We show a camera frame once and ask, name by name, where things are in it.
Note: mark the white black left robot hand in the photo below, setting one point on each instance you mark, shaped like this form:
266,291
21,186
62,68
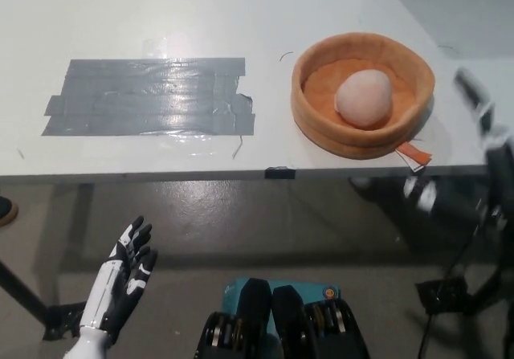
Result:
120,278

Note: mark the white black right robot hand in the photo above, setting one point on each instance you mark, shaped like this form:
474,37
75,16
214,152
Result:
474,94

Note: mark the pale pink plush dumpling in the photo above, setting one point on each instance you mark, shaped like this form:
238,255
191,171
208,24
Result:
363,98

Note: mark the orange plush plate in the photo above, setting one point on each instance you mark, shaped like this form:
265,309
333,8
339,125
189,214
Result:
321,134

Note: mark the black teal robot torso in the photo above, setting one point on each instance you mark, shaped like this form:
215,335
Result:
289,327

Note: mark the black table leg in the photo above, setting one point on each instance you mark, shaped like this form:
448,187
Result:
24,286

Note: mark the black tan round object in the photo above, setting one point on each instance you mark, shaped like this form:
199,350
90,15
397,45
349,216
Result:
6,212

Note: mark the small black tape piece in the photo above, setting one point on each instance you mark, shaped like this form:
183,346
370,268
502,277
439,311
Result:
280,172

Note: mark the black stand base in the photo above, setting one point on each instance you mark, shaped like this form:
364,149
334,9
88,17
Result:
441,294

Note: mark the grey duct tape patch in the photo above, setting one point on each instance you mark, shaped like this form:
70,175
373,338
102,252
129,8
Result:
140,98

